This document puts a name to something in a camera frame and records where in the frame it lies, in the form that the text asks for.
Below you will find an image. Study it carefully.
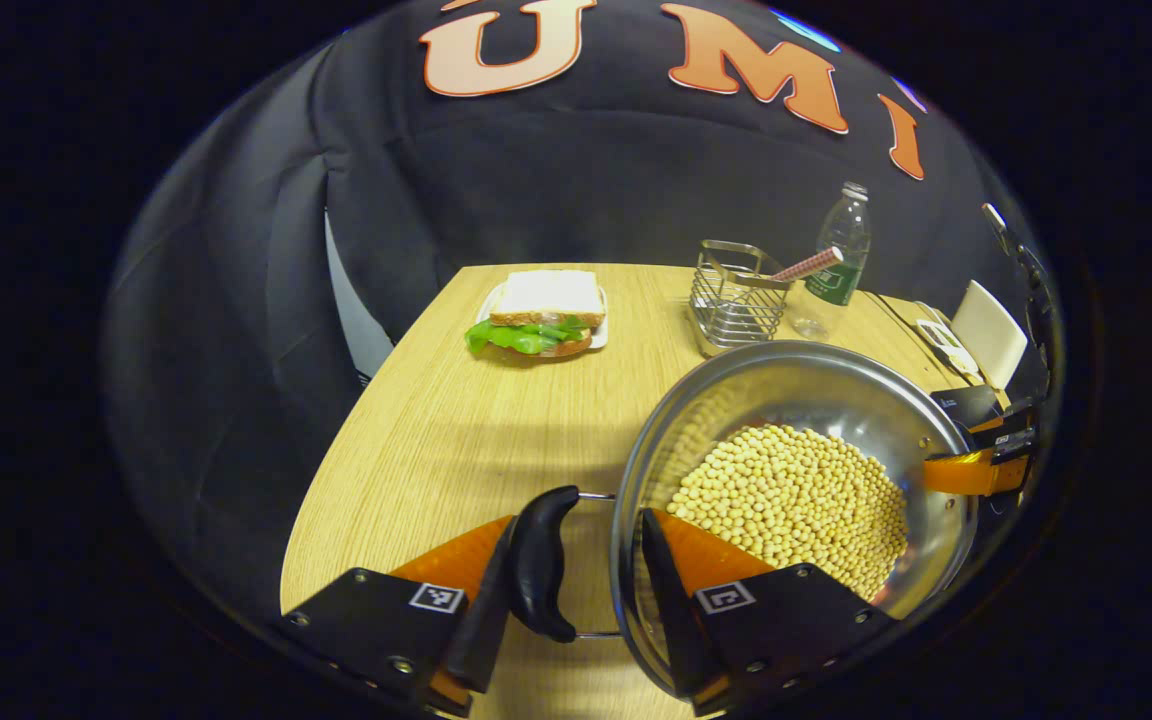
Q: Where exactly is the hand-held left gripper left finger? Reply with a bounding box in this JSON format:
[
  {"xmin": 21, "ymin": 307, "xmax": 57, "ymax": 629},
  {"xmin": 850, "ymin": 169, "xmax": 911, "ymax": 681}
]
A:
[{"xmin": 281, "ymin": 515, "xmax": 519, "ymax": 717}]

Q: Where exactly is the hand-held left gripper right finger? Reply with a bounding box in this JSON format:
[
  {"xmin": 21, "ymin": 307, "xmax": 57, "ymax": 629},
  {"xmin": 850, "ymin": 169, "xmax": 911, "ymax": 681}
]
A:
[{"xmin": 639, "ymin": 508, "xmax": 902, "ymax": 716}]

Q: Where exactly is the black induction cooktop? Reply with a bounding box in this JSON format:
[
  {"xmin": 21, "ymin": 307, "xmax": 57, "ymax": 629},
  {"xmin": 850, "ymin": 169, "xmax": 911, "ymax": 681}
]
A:
[{"xmin": 931, "ymin": 385, "xmax": 1004, "ymax": 431}]

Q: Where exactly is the stainless steel pot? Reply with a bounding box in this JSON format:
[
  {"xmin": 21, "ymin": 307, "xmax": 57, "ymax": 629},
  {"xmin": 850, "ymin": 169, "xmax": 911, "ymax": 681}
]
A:
[{"xmin": 509, "ymin": 340, "xmax": 982, "ymax": 701}]

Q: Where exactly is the white divided bean dish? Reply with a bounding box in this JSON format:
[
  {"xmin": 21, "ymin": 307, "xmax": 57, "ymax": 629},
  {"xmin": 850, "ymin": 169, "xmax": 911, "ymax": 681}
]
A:
[{"xmin": 914, "ymin": 300, "xmax": 982, "ymax": 377}]

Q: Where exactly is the white box appliance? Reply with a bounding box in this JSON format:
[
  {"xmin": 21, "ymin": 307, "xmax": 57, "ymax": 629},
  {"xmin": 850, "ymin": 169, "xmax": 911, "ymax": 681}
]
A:
[{"xmin": 951, "ymin": 280, "xmax": 1029, "ymax": 391}]

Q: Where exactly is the pile of soybeans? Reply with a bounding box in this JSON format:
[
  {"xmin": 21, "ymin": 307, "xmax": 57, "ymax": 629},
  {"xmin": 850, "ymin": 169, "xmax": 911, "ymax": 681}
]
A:
[{"xmin": 666, "ymin": 423, "xmax": 909, "ymax": 601}]

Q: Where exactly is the clear plastic water bottle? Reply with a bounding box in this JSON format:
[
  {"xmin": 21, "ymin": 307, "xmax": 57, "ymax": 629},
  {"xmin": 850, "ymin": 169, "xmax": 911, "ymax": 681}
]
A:
[{"xmin": 794, "ymin": 182, "xmax": 873, "ymax": 341}]

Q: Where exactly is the red striped straw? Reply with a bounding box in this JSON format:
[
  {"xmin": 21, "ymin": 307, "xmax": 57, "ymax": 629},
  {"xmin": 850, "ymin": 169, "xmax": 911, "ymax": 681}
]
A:
[{"xmin": 774, "ymin": 247, "xmax": 844, "ymax": 283}]

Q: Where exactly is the sandwich with lettuce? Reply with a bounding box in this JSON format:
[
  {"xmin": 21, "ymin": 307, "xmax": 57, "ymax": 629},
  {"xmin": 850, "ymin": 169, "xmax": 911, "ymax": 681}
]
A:
[{"xmin": 464, "ymin": 270, "xmax": 607, "ymax": 359}]

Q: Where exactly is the black backdrop cloth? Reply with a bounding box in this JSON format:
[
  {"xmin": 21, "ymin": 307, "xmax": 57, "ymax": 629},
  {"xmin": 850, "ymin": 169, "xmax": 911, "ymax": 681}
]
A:
[{"xmin": 101, "ymin": 0, "xmax": 1062, "ymax": 621}]

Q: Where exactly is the black power cable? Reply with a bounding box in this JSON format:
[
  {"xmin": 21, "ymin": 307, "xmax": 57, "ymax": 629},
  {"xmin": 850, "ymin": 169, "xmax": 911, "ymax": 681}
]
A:
[{"xmin": 864, "ymin": 290, "xmax": 937, "ymax": 343}]

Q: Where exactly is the metal wire basket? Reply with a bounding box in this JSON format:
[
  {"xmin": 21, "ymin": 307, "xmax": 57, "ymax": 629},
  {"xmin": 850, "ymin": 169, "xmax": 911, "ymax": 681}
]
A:
[{"xmin": 688, "ymin": 240, "xmax": 795, "ymax": 357}]

